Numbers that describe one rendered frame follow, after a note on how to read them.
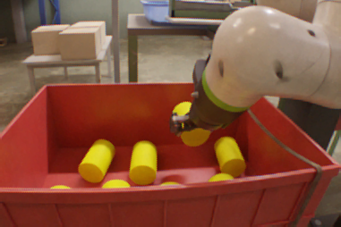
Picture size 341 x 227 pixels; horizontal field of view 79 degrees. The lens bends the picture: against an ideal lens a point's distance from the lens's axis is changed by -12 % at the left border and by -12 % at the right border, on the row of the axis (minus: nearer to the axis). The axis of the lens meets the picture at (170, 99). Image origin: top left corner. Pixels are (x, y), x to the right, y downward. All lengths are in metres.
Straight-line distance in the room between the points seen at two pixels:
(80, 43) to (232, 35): 1.83
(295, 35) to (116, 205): 0.31
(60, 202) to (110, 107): 0.40
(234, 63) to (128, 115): 0.49
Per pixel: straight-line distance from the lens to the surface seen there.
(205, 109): 0.37
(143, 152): 0.62
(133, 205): 0.35
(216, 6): 0.93
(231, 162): 0.64
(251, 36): 0.25
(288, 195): 0.44
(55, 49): 2.31
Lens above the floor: 1.08
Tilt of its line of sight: 25 degrees down
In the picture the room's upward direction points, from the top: 3 degrees clockwise
